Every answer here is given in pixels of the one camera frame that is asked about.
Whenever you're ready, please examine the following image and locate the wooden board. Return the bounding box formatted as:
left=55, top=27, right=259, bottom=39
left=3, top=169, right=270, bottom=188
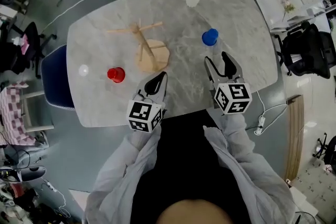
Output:
left=284, top=94, right=306, bottom=181

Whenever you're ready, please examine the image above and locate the person's left forearm grey sleeve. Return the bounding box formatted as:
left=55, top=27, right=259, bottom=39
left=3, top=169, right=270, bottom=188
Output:
left=82, top=123, right=169, bottom=224

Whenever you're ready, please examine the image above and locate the wooden mug tree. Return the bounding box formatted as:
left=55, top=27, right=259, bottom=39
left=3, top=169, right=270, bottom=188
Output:
left=106, top=18, right=171, bottom=73

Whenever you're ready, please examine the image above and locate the small white power strip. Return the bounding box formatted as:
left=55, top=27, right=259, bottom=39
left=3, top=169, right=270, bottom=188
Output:
left=41, top=179, right=58, bottom=193

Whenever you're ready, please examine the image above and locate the white adapter cable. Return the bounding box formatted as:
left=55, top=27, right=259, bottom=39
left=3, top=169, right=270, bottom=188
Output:
left=39, top=0, right=138, bottom=35

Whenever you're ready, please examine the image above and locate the small pink flower vase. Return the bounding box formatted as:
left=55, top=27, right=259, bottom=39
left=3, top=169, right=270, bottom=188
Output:
left=279, top=0, right=297, bottom=22

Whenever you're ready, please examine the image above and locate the pale wooden stool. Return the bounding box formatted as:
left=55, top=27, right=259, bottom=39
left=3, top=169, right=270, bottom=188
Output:
left=22, top=89, right=55, bottom=132

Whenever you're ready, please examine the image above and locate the pink checked cloth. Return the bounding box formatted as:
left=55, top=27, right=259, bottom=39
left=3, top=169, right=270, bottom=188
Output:
left=0, top=80, right=37, bottom=147

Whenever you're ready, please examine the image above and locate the white power strip with cable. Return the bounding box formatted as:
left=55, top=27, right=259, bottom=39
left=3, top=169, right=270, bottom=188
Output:
left=253, top=90, right=289, bottom=136

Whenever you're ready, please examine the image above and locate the pink tissue box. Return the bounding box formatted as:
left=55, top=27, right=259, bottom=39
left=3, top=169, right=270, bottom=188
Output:
left=12, top=35, right=30, bottom=55

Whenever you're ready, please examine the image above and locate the blue cup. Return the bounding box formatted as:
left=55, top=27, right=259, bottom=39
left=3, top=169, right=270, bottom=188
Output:
left=201, top=28, right=219, bottom=47

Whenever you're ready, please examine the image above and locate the person's black top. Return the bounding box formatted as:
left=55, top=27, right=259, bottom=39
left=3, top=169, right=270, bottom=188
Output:
left=132, top=110, right=263, bottom=224

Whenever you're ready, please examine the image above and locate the blue chair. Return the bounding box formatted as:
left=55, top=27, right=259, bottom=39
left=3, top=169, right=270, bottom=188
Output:
left=40, top=44, right=76, bottom=111

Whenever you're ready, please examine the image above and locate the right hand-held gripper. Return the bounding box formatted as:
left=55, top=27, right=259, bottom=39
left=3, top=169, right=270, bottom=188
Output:
left=204, top=51, right=253, bottom=115

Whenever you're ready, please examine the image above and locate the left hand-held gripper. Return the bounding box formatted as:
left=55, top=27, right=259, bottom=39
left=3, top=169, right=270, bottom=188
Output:
left=127, top=71, right=169, bottom=134

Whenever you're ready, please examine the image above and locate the person's right forearm grey sleeve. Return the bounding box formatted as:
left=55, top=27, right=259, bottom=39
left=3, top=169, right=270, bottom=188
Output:
left=203, top=112, right=299, bottom=224

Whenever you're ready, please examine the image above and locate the black office chair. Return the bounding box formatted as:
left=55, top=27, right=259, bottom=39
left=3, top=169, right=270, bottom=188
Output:
left=274, top=21, right=336, bottom=80
left=0, top=20, right=58, bottom=80

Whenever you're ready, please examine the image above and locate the red cup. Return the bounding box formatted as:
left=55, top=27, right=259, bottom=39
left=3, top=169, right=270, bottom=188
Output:
left=107, top=67, right=126, bottom=84

